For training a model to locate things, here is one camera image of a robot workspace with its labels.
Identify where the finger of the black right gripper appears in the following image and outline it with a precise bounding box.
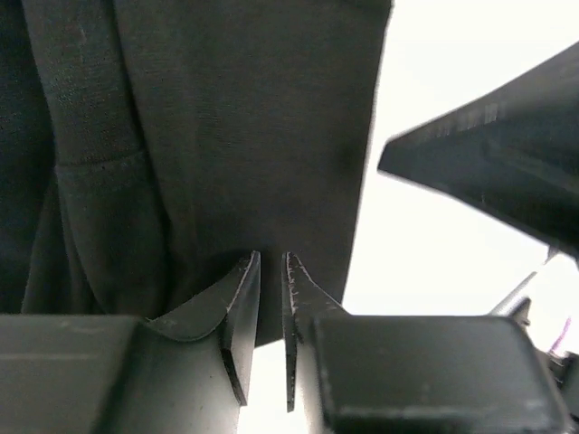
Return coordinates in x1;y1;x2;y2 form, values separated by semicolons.
378;45;578;258

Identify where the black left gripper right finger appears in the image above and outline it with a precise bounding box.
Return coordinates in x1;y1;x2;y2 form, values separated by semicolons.
281;253;573;433

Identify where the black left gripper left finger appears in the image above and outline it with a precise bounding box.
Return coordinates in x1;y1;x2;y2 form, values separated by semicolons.
1;252;261;434

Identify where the black skirt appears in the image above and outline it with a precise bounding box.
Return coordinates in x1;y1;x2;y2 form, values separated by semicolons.
1;1;391;344

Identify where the aluminium table edge rail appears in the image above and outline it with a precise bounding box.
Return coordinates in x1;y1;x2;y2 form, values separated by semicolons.
489;271;537;316

